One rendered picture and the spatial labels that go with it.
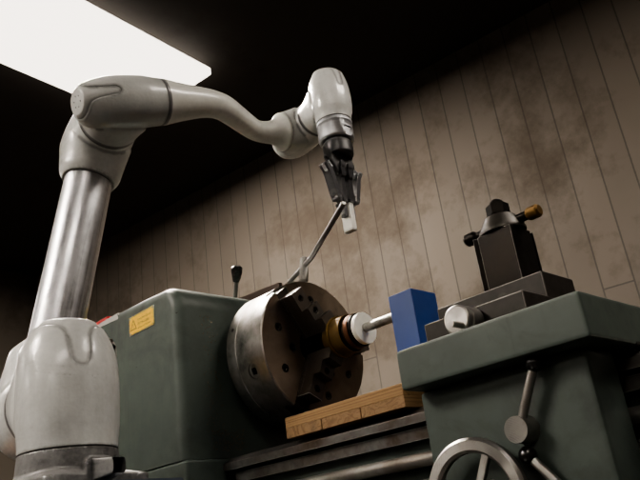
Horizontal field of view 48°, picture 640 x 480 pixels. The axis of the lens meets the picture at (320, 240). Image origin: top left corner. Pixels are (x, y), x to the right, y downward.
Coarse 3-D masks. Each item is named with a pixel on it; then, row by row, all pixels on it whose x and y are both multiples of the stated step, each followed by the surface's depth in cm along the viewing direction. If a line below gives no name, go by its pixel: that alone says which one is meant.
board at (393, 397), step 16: (400, 384) 122; (352, 400) 129; (368, 400) 126; (384, 400) 124; (400, 400) 121; (416, 400) 123; (304, 416) 137; (320, 416) 134; (336, 416) 131; (352, 416) 128; (368, 416) 126; (384, 416) 128; (288, 432) 139; (304, 432) 136; (320, 432) 137
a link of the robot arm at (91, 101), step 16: (96, 80) 145; (112, 80) 146; (128, 80) 147; (144, 80) 149; (160, 80) 152; (80, 96) 143; (96, 96) 143; (112, 96) 144; (128, 96) 145; (144, 96) 147; (160, 96) 150; (80, 112) 144; (96, 112) 144; (112, 112) 145; (128, 112) 146; (144, 112) 148; (160, 112) 151; (96, 128) 147; (112, 128) 148; (128, 128) 150; (144, 128) 153; (112, 144) 153; (128, 144) 155
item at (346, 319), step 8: (336, 320) 156; (344, 320) 154; (328, 328) 156; (336, 328) 154; (344, 328) 153; (328, 336) 155; (336, 336) 154; (344, 336) 154; (352, 336) 152; (328, 344) 155; (336, 344) 154; (344, 344) 154; (352, 344) 153; (360, 344) 153; (368, 344) 154; (336, 352) 155; (344, 352) 155; (352, 352) 156
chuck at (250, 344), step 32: (288, 288) 165; (320, 288) 172; (256, 320) 157; (288, 320) 161; (256, 352) 154; (288, 352) 157; (256, 384) 155; (288, 384) 154; (352, 384) 168; (288, 416) 158
